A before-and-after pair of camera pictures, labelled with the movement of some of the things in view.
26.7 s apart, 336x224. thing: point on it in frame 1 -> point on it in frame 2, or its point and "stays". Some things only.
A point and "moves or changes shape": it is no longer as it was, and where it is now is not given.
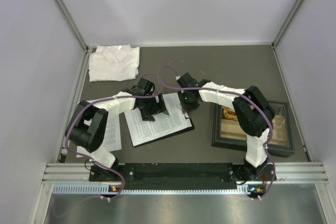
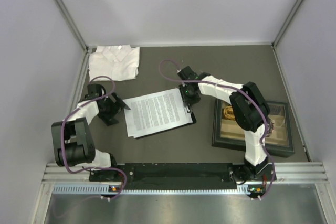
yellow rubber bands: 228,113 stays
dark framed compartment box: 228,134 stays
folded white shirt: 114,63 stays
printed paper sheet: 141,131 moves or changes shape
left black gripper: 158,107 -> 119,105
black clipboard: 189,129 -> 193,118
